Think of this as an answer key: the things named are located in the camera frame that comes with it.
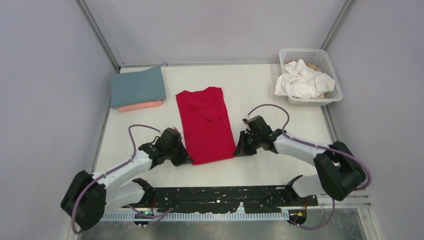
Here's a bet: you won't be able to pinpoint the red t shirt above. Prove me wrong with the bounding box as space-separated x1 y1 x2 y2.
176 86 236 165

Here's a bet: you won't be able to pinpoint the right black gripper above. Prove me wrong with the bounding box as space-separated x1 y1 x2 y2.
234 130 262 157

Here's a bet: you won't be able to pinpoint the white slotted cable duct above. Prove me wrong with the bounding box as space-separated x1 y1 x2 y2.
101 209 289 222

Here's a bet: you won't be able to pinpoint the folded grey-blue t shirt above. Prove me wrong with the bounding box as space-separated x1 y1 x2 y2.
109 66 167 108

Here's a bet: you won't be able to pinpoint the folded salmon pink t shirt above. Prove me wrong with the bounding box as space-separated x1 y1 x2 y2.
117 99 164 113

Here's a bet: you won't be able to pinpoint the crumpled white t shirt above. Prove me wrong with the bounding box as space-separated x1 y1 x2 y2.
274 59 336 99

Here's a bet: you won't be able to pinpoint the white plastic laundry basket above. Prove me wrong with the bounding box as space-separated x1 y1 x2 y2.
278 48 343 107

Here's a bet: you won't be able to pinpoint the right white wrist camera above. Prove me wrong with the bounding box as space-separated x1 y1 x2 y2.
243 114 253 121

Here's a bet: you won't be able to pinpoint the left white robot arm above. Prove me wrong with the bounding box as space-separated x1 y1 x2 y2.
60 127 193 234

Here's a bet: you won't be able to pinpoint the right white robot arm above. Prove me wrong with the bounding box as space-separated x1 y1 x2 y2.
233 115 367 205

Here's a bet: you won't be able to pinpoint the aluminium frame rails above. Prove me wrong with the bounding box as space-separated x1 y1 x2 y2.
70 185 373 211

